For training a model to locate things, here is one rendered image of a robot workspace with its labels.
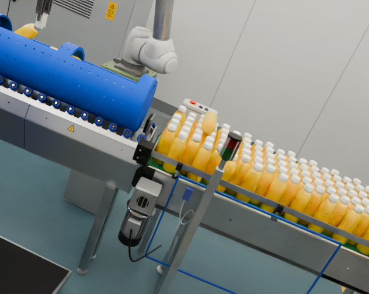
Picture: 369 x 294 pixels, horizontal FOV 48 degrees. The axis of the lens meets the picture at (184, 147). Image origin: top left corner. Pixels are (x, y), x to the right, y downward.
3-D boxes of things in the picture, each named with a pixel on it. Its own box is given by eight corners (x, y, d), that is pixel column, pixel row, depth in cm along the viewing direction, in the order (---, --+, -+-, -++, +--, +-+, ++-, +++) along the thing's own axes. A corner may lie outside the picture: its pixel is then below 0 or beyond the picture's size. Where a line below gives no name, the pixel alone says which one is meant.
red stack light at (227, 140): (223, 140, 172) (227, 132, 170) (238, 146, 172) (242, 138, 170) (222, 146, 166) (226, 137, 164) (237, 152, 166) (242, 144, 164)
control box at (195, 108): (179, 112, 242) (185, 97, 237) (211, 126, 241) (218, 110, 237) (176, 118, 232) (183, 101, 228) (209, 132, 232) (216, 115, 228)
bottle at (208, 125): (218, 129, 200) (220, 117, 217) (210, 117, 198) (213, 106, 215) (205, 136, 202) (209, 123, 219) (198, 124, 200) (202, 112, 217)
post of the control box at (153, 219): (138, 249, 280) (191, 119, 239) (143, 251, 280) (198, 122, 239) (136, 252, 276) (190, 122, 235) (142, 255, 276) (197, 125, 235)
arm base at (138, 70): (119, 60, 276) (121, 52, 274) (149, 72, 273) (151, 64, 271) (107, 64, 260) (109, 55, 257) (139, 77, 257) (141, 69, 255)
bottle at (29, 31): (4, 45, 207) (33, 28, 201) (3, 34, 210) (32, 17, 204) (14, 51, 213) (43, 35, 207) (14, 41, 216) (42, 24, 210)
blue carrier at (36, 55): (-2, 55, 227) (3, 4, 212) (146, 116, 226) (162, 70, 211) (-36, 73, 203) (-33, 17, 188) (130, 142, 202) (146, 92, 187)
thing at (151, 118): (144, 133, 218) (152, 112, 213) (148, 135, 218) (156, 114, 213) (139, 140, 209) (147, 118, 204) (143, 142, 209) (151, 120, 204)
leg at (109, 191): (79, 266, 248) (108, 181, 222) (87, 269, 248) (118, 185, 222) (75, 272, 243) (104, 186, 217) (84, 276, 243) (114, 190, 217)
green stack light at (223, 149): (219, 150, 174) (223, 140, 172) (233, 156, 174) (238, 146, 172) (218, 156, 168) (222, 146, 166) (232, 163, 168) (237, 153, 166)
